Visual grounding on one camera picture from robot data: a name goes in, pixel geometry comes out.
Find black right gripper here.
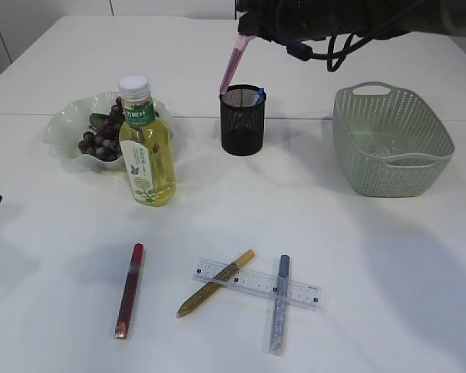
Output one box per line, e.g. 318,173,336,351
235,0,374,46

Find pink scissors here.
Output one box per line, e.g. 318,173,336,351
220,34,256,95

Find blue scissors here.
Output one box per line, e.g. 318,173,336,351
251,88,265,106

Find dark red grape bunch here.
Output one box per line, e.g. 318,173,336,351
77,96,160,162

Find yellow tea bottle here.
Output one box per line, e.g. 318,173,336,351
118,75,176,207

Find clear plastic sheet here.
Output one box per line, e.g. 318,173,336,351
368,141,403,158

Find red glitter pen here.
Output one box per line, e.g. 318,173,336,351
114,243,144,340

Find gold glitter pen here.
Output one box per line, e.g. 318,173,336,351
176,249,255,319

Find clear plastic ruler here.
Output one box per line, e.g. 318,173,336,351
193,259,322,309

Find silver glitter pen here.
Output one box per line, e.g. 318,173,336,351
268,255,290,356

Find black blue right robot arm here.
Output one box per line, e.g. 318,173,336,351
235,0,466,44

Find black mesh pen holder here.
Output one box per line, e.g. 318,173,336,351
219,84,266,156

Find green wavy glass plate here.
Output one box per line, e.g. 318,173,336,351
42,91,174,172

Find green woven plastic basket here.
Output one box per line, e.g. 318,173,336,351
332,82,455,198

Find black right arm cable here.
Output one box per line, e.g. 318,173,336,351
285,0,428,73

